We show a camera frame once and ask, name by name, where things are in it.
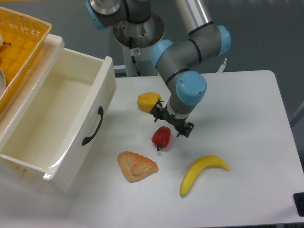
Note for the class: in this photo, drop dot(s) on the yellow bell pepper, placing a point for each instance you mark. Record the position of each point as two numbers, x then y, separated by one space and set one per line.
146 101

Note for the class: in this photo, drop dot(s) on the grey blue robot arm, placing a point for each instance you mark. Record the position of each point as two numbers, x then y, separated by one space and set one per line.
172 61

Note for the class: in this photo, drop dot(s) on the red bell pepper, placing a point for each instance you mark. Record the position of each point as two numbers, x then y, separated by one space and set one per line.
161 137

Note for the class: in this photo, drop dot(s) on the triangular pastry turnover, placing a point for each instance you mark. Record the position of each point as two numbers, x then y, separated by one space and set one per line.
136 167

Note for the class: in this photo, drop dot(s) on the white plastic drawer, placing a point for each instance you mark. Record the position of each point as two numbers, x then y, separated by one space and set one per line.
51 124

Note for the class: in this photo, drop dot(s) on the yellow woven basket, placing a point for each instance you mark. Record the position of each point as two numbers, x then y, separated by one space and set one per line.
23 36

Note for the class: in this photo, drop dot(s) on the black corner object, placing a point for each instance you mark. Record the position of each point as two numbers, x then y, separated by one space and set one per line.
299 203

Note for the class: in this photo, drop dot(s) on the yellow banana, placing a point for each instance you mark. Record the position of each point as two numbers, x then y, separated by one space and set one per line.
200 165

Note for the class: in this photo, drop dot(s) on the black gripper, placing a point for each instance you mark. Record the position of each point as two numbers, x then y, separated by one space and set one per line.
160 113

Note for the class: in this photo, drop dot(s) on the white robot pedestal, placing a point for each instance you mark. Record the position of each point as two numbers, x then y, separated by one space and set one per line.
137 41

